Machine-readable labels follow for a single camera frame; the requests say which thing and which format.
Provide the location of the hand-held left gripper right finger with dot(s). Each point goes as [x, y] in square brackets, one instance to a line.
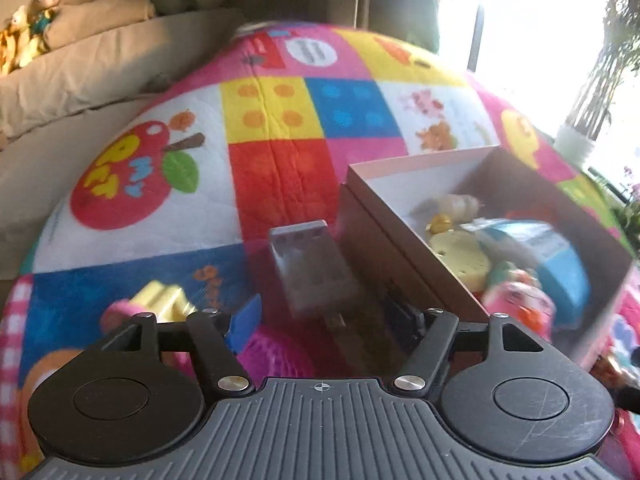
[407, 319]

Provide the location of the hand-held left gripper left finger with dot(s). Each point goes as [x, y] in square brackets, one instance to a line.
[246, 327]

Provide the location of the pink cardboard box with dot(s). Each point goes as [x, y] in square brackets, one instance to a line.
[380, 250]

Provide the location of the yellow-green round case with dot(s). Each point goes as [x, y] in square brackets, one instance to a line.
[460, 257]

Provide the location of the grey battery charger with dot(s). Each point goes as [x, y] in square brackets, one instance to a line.
[312, 265]

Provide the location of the pink round toy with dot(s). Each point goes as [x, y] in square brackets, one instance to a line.
[520, 305]

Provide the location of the yellow block toy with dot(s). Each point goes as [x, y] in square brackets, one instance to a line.
[160, 300]

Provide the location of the gold bell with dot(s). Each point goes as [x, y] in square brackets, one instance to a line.
[439, 222]

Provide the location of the white fluffy toy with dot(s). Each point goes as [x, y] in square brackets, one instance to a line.
[457, 206]

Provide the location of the colourful cartoon play mat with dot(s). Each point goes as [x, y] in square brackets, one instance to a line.
[280, 160]

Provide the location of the white ribbed plant pot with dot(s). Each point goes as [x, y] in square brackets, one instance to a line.
[575, 145]

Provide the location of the small potted plant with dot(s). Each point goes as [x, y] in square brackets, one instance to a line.
[631, 200]

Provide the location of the beige sofa cushions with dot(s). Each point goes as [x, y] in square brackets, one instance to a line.
[75, 80]

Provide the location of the tall branchy plant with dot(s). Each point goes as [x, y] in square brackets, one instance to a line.
[612, 60]

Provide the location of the large beige pillow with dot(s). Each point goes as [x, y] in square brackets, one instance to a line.
[100, 20]

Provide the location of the yellow plush toy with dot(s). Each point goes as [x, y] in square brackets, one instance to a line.
[12, 50]

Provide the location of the red-haired doll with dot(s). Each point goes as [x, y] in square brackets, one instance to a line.
[46, 5]

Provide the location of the duck plush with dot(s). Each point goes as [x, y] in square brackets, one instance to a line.
[20, 17]

